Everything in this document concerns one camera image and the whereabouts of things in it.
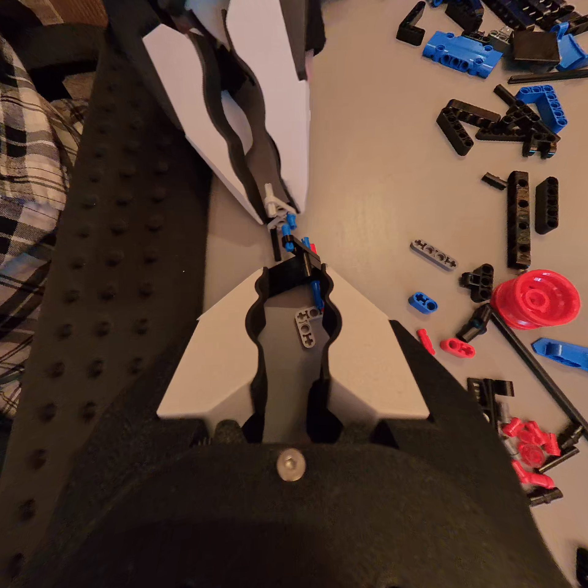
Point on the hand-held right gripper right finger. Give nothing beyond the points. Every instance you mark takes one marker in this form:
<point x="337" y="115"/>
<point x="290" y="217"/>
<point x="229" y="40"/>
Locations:
<point x="372" y="367"/>

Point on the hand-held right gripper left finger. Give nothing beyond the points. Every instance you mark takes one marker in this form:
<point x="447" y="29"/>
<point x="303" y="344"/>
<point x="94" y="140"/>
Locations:
<point x="211" y="367"/>

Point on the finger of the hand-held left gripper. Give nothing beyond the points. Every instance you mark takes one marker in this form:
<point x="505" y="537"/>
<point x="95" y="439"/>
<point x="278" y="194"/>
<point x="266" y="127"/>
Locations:
<point x="285" y="92"/>
<point x="183" y="82"/>

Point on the black blue toy brick assembly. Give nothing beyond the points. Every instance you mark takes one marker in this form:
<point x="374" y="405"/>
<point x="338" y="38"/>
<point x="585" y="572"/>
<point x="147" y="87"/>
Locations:
<point x="289" y="273"/>

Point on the grey desk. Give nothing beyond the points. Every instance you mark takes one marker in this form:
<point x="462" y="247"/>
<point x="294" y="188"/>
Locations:
<point x="367" y="183"/>

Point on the red toy pin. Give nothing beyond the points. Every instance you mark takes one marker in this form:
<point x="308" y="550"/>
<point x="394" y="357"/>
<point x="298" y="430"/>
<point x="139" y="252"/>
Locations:
<point x="426" y="341"/>

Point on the grey angled thin liftarm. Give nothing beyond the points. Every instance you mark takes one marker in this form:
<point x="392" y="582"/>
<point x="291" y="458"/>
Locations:
<point x="308" y="327"/>

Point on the small blue toy liftarm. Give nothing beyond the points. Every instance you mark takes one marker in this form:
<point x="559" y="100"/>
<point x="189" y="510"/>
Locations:
<point x="422" y="302"/>

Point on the black chair armrest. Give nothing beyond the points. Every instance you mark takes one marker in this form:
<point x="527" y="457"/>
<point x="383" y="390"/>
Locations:
<point x="59" y="50"/>

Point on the small red toy liftarm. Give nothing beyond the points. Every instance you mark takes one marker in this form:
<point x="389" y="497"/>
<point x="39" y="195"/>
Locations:
<point x="457" y="347"/>

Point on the black connector with pin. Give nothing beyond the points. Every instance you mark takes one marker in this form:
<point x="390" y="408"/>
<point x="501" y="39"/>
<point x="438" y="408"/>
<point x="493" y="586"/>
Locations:
<point x="473" y="324"/>

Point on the grey thin toy liftarm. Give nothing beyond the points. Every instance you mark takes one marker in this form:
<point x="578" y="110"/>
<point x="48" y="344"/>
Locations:
<point x="434" y="255"/>

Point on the black triangular toy connector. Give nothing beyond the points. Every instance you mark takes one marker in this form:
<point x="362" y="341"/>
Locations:
<point x="478" y="282"/>

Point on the small black angled beam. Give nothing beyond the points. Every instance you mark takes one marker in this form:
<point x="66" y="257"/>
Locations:
<point x="409" y="32"/>

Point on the black dimpled panel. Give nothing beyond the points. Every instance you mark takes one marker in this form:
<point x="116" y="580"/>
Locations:
<point x="115" y="229"/>

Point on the long black toy axle rod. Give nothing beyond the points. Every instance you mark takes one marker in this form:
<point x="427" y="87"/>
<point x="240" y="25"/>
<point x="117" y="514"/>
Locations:
<point x="537" y="372"/>

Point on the large black angled toy beam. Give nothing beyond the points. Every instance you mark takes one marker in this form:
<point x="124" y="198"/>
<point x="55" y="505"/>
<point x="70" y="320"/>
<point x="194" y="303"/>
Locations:
<point x="452" y="128"/>

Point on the pile of small toy pins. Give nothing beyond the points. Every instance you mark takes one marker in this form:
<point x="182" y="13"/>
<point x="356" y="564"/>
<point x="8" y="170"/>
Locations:
<point x="528" y="445"/>

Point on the large red toy wheel hub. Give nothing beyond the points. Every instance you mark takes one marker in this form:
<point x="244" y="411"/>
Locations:
<point x="535" y="298"/>

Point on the blue studded toy beam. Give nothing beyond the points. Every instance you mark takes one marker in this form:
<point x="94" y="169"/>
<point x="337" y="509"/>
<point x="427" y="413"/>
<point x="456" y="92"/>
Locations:
<point x="461" y="55"/>

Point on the person's plaid shirt torso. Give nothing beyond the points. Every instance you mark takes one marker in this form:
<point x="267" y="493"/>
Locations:
<point x="27" y="183"/>

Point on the blue flat toy panel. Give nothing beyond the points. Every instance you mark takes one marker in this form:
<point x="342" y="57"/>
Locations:
<point x="560" y="353"/>

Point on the black studded toy block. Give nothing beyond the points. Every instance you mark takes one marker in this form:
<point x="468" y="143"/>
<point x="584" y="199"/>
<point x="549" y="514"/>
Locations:
<point x="464" y="16"/>

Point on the long black toy beam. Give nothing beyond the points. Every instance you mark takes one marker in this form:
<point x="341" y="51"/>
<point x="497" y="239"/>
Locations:
<point x="519" y="220"/>

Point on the small grey toy connector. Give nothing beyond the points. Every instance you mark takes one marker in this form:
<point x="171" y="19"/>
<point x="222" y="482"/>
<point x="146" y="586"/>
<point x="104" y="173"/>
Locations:
<point x="500" y="36"/>

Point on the small black toy pin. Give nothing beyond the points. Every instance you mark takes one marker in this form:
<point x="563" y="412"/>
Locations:
<point x="494" y="180"/>

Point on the black joined toy beams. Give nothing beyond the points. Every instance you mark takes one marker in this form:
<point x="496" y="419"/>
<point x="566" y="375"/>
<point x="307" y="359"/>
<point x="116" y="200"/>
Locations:
<point x="519" y="126"/>

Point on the short black toy beam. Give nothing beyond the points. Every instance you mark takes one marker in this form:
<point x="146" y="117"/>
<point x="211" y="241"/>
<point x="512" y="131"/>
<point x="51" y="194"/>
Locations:
<point x="546" y="205"/>

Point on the long dark toy beam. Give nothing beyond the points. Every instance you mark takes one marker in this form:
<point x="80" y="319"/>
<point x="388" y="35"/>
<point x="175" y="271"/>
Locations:
<point x="510" y="11"/>

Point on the small black flat toy tile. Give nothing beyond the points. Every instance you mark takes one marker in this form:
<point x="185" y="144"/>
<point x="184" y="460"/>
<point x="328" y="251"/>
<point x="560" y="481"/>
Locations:
<point x="536" y="48"/>

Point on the blue angled toy beam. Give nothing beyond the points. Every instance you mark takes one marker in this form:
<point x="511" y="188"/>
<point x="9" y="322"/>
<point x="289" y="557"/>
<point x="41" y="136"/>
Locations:
<point x="551" y="105"/>

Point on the wide black studded toy beam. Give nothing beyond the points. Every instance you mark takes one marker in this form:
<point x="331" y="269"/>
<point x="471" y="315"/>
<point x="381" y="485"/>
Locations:
<point x="556" y="13"/>

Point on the blue curved toy panel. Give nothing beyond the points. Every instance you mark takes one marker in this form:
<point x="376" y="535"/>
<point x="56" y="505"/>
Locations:
<point x="574" y="50"/>

